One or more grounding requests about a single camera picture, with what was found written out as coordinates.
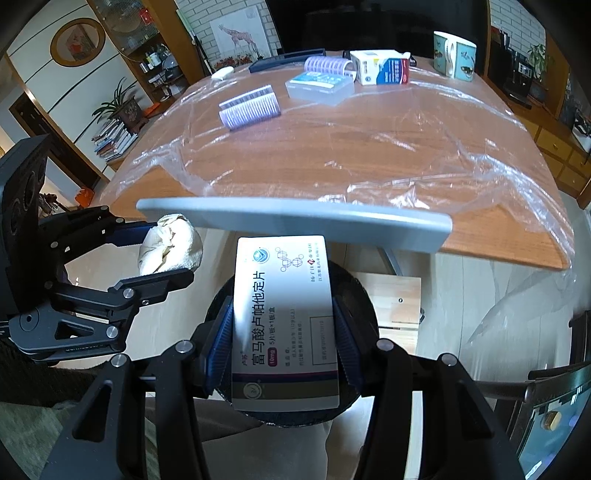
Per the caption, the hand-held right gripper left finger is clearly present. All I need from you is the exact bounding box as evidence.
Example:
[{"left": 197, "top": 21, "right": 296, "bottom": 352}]
[{"left": 34, "top": 299, "right": 236, "bottom": 480}]

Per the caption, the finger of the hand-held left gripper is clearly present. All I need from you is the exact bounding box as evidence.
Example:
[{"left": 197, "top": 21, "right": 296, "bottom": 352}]
[
  {"left": 7, "top": 268, "right": 195, "bottom": 365},
  {"left": 39, "top": 206, "right": 160, "bottom": 265}
]

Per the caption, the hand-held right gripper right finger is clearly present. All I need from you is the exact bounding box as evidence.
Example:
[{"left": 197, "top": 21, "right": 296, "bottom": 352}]
[{"left": 330, "top": 300, "right": 527, "bottom": 480}]

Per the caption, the white tissue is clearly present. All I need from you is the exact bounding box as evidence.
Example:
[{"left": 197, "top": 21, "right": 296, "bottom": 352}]
[{"left": 139, "top": 212, "right": 205, "bottom": 277}]

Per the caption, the black round trash bin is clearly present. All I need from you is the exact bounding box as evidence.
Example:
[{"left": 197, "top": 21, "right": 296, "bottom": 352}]
[{"left": 203, "top": 263, "right": 379, "bottom": 428}]

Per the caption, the wooden stool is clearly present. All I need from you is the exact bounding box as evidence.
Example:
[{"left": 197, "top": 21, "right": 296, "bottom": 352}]
[{"left": 353, "top": 271, "right": 423, "bottom": 361}]

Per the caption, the stack of books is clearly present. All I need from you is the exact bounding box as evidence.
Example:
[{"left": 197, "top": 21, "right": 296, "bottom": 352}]
[{"left": 92, "top": 122, "right": 139, "bottom": 162}]

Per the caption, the potted orchid plant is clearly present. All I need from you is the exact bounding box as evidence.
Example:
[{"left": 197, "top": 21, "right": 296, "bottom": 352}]
[{"left": 92, "top": 78, "right": 148, "bottom": 134}]

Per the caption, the grey flat tray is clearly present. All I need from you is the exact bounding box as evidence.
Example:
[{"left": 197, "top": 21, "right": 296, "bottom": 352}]
[{"left": 137, "top": 196, "right": 453, "bottom": 278}]

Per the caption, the olive cloth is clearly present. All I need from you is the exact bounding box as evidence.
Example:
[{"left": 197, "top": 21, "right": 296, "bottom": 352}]
[{"left": 0, "top": 355, "right": 153, "bottom": 480}]

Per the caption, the wooden display cabinet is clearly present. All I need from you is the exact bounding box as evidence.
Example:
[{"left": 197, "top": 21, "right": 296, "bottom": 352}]
[{"left": 88, "top": 0, "right": 208, "bottom": 116}]

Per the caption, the clear plastic table sheet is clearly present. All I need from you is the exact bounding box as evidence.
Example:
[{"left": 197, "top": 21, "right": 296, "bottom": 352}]
[{"left": 108, "top": 55, "right": 578, "bottom": 264}]

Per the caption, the giraffe picture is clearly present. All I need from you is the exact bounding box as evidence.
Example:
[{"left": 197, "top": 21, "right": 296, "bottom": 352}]
[{"left": 210, "top": 18, "right": 259, "bottom": 63}]

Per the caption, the blue cased tablet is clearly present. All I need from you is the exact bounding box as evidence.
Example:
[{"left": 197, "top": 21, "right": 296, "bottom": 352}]
[{"left": 248, "top": 48, "right": 326, "bottom": 75}]

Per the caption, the clear plastic box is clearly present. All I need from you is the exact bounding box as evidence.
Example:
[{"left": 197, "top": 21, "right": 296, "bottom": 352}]
[{"left": 285, "top": 72, "right": 354, "bottom": 108}]

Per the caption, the purple striped roll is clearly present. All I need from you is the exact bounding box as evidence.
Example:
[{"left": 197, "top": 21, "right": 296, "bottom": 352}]
[{"left": 305, "top": 55, "right": 356, "bottom": 84}]

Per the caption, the white blue red medicine box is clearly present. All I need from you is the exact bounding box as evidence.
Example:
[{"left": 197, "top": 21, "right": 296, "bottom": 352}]
[{"left": 349, "top": 49, "right": 411, "bottom": 87}]

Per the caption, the wooden television console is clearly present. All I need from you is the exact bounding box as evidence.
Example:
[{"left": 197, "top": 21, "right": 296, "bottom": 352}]
[{"left": 480, "top": 69, "right": 591, "bottom": 208}]

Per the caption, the printed ceramic mug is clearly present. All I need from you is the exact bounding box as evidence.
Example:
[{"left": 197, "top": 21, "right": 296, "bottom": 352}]
[{"left": 433, "top": 31, "right": 478, "bottom": 81}]

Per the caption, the black flat television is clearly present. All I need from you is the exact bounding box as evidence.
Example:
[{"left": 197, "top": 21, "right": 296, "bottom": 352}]
[{"left": 265, "top": 0, "right": 490, "bottom": 54}]

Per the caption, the black coffee machine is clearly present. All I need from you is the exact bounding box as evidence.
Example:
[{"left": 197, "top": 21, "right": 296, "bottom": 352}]
[{"left": 503, "top": 46, "right": 532, "bottom": 95}]

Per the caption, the small green potted plant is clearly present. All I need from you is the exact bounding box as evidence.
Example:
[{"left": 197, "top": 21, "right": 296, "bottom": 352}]
[{"left": 526, "top": 44, "right": 552, "bottom": 100}]

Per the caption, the round framed wall picture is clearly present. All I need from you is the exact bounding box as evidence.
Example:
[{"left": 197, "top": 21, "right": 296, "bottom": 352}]
[{"left": 50, "top": 17, "right": 101, "bottom": 63}]

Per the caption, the black chair frame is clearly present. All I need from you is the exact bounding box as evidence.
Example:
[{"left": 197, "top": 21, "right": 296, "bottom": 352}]
[{"left": 475, "top": 311, "right": 591, "bottom": 480}]

